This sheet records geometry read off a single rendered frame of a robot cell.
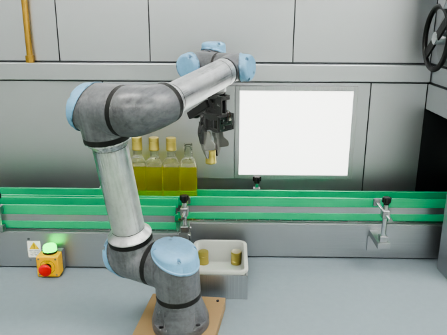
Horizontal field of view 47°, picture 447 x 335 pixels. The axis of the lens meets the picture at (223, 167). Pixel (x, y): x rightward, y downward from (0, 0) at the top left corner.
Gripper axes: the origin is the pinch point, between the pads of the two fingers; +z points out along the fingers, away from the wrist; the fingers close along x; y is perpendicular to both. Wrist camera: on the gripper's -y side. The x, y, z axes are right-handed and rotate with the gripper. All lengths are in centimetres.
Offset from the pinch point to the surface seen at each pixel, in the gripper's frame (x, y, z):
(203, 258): -9.4, 5.9, 32.7
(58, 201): -37, -36, 17
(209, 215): 0.6, -1.7, 22.8
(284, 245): 17.4, 17.7, 33.3
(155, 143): -9.8, -16.9, -1.8
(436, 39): 57, 44, -35
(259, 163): 25.0, -1.6, 9.7
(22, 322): -65, -6, 36
